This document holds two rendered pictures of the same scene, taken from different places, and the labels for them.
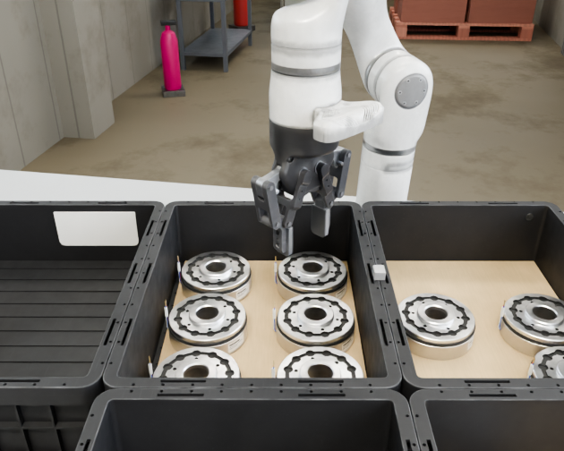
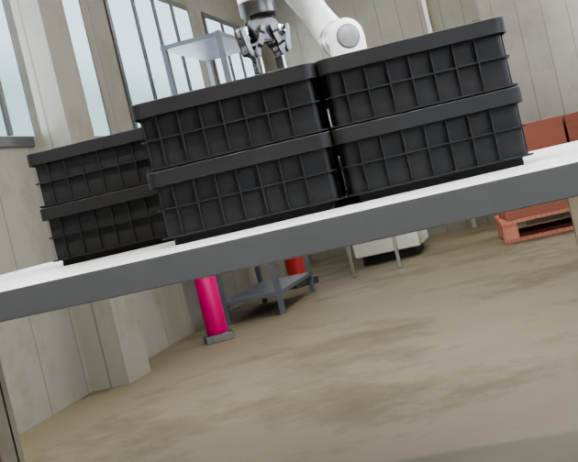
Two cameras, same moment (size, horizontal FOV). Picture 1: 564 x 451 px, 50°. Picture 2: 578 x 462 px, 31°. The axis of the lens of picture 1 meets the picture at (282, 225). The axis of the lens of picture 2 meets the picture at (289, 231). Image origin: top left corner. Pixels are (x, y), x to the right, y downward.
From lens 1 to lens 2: 1.73 m
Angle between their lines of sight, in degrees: 28
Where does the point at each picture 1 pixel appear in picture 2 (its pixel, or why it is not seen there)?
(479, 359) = not seen: hidden behind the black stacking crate
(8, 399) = (127, 138)
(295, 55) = not seen: outside the picture
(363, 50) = (314, 25)
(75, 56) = not seen: hidden behind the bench
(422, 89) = (354, 33)
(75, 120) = (105, 366)
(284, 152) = (247, 15)
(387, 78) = (329, 31)
